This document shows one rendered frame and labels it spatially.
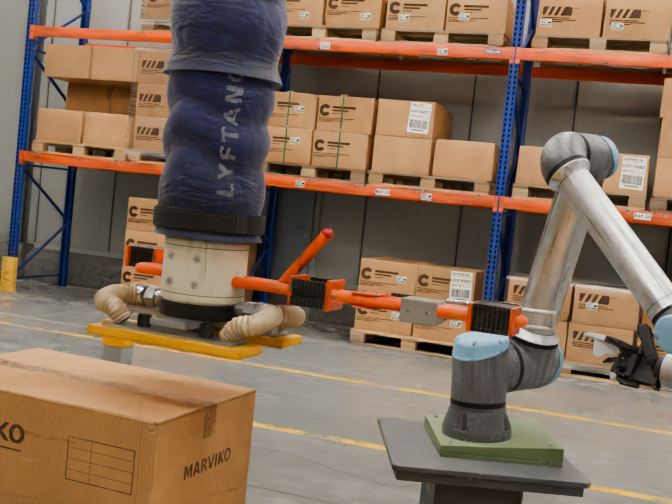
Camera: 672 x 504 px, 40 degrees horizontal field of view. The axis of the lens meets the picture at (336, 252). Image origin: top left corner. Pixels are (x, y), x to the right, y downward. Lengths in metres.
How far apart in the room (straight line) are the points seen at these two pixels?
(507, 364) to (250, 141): 1.06
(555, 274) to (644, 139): 7.66
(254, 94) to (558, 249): 1.05
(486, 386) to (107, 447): 1.10
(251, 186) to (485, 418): 1.02
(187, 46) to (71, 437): 0.77
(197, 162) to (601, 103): 8.62
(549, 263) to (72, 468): 1.35
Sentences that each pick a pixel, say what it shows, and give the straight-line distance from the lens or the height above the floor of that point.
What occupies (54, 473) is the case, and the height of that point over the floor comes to 0.81.
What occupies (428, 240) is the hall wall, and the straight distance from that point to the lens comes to 10.34.
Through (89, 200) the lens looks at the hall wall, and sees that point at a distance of 12.06.
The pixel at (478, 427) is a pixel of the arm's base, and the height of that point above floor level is 0.83.
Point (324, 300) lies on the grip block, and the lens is 1.73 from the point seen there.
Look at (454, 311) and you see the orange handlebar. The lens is 1.66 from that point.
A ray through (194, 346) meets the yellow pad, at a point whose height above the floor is 1.08.
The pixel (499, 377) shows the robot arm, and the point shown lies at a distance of 2.50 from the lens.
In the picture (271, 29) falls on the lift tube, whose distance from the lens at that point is 1.83.
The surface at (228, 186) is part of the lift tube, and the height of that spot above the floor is 1.39.
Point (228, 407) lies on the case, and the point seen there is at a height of 0.93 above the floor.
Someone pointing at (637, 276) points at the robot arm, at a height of 1.28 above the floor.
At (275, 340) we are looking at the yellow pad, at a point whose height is 1.09.
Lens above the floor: 1.37
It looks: 3 degrees down
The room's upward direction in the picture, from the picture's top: 6 degrees clockwise
